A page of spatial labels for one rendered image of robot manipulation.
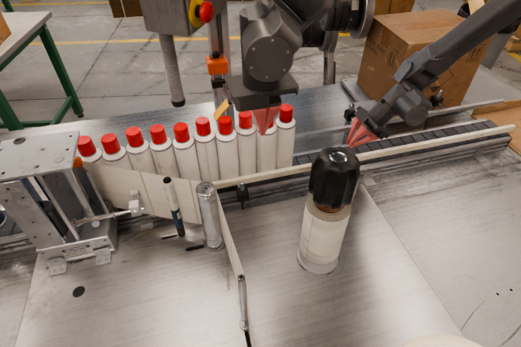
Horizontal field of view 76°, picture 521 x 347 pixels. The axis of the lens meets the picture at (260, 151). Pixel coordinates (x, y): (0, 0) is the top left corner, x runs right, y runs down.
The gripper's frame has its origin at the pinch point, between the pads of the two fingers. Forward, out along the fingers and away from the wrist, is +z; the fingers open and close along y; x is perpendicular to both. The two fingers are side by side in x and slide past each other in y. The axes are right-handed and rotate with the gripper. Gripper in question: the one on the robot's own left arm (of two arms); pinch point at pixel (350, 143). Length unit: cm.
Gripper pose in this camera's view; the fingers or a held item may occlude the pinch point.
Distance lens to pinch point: 97.5
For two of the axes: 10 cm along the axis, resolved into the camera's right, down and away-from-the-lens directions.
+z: -6.1, 6.9, 4.0
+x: 7.5, 3.5, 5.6
